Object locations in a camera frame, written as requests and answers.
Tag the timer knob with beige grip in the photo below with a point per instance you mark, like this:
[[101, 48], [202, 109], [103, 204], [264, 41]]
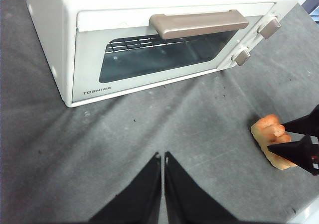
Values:
[[241, 56]]

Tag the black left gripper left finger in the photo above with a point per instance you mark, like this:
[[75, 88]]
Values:
[[139, 199]]

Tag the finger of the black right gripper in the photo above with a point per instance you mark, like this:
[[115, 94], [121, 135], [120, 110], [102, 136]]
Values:
[[305, 124], [301, 151]]

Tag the white Toshiba toaster oven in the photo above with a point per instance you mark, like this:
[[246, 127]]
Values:
[[49, 34]]

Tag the golden brown bread roll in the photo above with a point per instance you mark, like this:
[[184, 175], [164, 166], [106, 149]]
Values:
[[265, 132]]

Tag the temperature knob with beige grip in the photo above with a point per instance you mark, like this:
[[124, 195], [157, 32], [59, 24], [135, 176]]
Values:
[[269, 28]]

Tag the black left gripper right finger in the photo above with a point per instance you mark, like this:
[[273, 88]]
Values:
[[187, 199]]

